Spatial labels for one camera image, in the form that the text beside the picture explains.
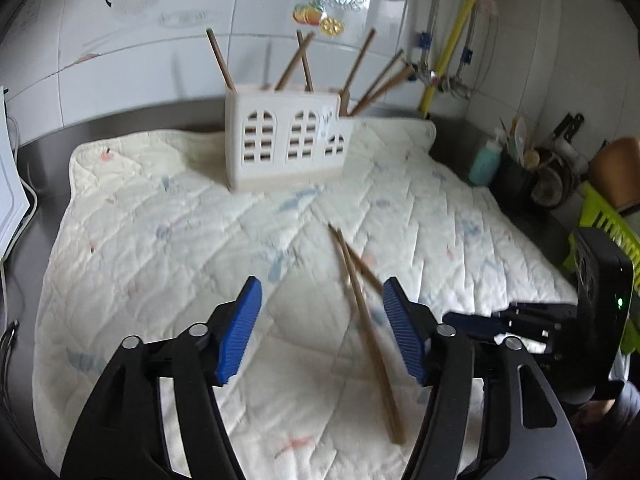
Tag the person's right forearm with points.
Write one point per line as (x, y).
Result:
(615, 425)

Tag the black utensil pot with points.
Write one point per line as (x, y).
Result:
(517, 180)

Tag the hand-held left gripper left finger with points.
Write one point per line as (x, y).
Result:
(240, 330)

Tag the green plastic basket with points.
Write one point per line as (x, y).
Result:
(602, 220)

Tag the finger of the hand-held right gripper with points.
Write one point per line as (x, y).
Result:
(475, 325)
(540, 317)

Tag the teal pump bottle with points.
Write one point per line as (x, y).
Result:
(486, 162)

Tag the white quilted printed mat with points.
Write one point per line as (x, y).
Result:
(200, 260)

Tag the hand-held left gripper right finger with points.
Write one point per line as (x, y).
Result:
(405, 335)

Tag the yellow gas pipe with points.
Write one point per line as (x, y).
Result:
(457, 35)

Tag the metal water valve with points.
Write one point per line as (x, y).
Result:
(437, 79)

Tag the round dark pan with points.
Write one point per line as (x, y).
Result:
(552, 187)

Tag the wooden spoon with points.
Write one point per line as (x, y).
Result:
(531, 159)

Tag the pale spatula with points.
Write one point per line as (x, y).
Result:
(519, 137)

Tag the wooden chopstick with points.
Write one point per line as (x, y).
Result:
(367, 330)
(304, 60)
(359, 62)
(292, 65)
(220, 60)
(382, 77)
(387, 89)
(362, 267)

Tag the white chopstick holder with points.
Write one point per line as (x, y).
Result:
(285, 145)

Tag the brown wooden board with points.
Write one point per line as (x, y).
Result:
(617, 170)

